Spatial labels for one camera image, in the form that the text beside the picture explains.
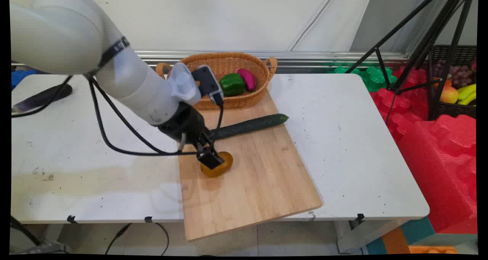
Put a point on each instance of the yellow red toy mango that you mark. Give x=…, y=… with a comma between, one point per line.
x=449, y=95

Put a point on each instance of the green toy bell pepper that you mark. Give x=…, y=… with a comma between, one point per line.
x=231, y=84

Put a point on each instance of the purple toy grapes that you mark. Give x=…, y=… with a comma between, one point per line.
x=459, y=75

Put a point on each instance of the orange toy fruit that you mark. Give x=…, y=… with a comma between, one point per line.
x=447, y=82

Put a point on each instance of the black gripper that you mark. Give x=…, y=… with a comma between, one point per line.
x=183, y=122

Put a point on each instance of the grey table leg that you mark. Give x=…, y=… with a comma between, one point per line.
x=362, y=235

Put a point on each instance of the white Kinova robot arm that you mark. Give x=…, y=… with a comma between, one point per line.
x=57, y=31

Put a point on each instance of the yellow toy bell pepper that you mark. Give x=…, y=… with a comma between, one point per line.
x=225, y=166

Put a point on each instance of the green foam mat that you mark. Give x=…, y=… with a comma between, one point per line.
x=375, y=79

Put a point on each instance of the black plastic crate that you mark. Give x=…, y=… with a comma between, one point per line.
x=457, y=110

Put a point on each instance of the teal and orange mat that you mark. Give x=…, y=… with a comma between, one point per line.
x=404, y=237

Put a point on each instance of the wooden cutting board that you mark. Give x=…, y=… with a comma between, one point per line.
x=259, y=176

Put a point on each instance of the woven wicker basket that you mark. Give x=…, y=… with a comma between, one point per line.
x=221, y=61

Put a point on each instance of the green toy cucumber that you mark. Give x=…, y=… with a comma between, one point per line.
x=251, y=124

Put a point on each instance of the black tripod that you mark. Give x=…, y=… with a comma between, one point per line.
x=431, y=42

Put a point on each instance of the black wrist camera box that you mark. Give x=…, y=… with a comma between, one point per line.
x=206, y=81

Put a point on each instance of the dark purple long eggplant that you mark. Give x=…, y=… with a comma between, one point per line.
x=45, y=96

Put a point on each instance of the red foam mat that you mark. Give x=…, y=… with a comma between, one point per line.
x=442, y=161
x=400, y=107

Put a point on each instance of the yellow green banana bunch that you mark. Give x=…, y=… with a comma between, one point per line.
x=467, y=93

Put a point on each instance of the aluminium wall rail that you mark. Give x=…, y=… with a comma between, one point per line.
x=305, y=56

